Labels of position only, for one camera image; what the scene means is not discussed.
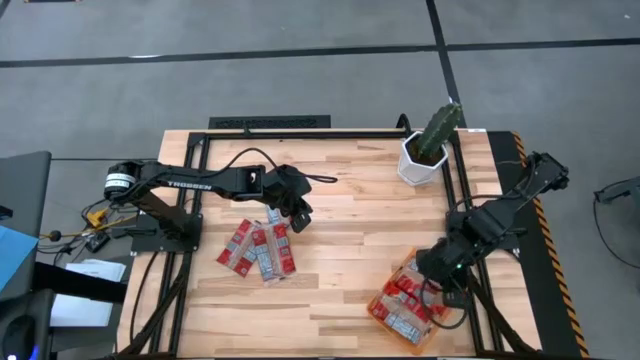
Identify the black mat with hazard stripe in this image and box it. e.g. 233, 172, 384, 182
487, 130, 591, 359

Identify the black power adapter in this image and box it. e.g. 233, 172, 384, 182
84, 232, 111, 253

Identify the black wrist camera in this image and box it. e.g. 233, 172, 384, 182
290, 210, 314, 235
442, 289, 469, 309

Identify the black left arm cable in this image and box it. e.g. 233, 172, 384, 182
212, 147, 339, 185

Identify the black cable bundle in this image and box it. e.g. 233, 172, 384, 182
39, 199, 139, 251

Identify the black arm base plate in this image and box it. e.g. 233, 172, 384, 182
130, 212, 204, 254

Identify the orange plastic basket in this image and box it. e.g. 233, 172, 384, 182
366, 247, 454, 356

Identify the white paper sheet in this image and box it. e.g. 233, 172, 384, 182
49, 258, 127, 329

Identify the green cactus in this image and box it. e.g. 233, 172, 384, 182
417, 101, 464, 160

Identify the dark grey panel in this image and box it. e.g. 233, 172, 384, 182
0, 151, 53, 236

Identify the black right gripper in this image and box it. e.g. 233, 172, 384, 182
414, 239, 474, 296

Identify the red popcorn bag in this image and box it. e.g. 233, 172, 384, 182
381, 273, 441, 321
263, 204, 289, 227
370, 298, 425, 346
269, 222, 297, 279
251, 224, 282, 287
402, 257, 426, 281
216, 218, 261, 279

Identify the blue folder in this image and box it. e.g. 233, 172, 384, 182
0, 224, 40, 294

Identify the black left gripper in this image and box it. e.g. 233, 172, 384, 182
272, 163, 314, 221

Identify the black floor vent grille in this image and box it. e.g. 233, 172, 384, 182
208, 114, 332, 130

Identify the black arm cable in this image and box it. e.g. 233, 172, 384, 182
418, 277, 470, 331
212, 147, 339, 185

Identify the black aluminium table frame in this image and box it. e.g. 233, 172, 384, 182
117, 128, 539, 360

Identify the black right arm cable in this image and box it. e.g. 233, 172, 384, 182
418, 277, 470, 331

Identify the black floor cable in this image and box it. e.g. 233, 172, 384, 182
592, 197, 640, 271

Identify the black device with blue light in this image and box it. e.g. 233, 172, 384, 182
0, 289, 56, 360

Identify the white hexagonal plant pot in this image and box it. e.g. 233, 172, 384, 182
397, 130, 450, 188

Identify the yellow cable connector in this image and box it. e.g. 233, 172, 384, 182
85, 208, 109, 229

